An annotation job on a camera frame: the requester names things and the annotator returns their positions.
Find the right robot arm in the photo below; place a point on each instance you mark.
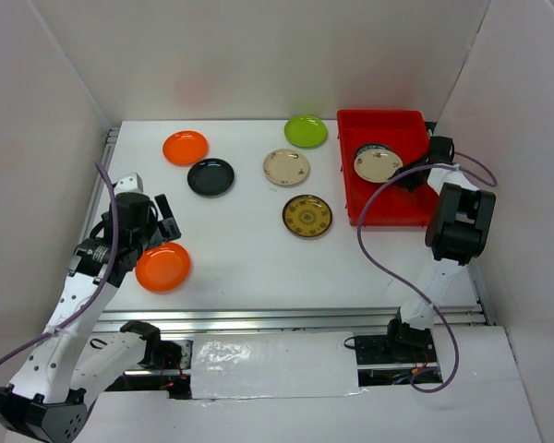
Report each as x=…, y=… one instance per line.
x=457, y=232

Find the cream plate with motifs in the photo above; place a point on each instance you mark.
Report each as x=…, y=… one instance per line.
x=286, y=167

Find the red plastic bin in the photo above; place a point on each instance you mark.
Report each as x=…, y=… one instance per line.
x=405, y=133

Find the yellow black patterned plate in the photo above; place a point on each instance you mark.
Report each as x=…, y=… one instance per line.
x=307, y=216

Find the blue white patterned plate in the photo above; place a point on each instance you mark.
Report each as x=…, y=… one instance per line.
x=371, y=146

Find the orange plate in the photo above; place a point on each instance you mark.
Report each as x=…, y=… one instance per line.
x=185, y=147
x=163, y=268

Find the orange plate near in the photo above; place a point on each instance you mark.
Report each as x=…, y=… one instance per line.
x=163, y=268

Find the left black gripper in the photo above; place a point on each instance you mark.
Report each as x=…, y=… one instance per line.
x=165, y=230

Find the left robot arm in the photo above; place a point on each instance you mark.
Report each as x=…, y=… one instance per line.
x=50, y=397

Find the lime green plate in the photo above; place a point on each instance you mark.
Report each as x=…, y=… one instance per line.
x=305, y=131

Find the orange plate far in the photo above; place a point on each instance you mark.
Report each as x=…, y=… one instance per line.
x=185, y=147

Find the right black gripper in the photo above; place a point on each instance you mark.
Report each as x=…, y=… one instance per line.
x=407, y=183

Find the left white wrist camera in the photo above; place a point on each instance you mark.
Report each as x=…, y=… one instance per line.
x=130, y=183

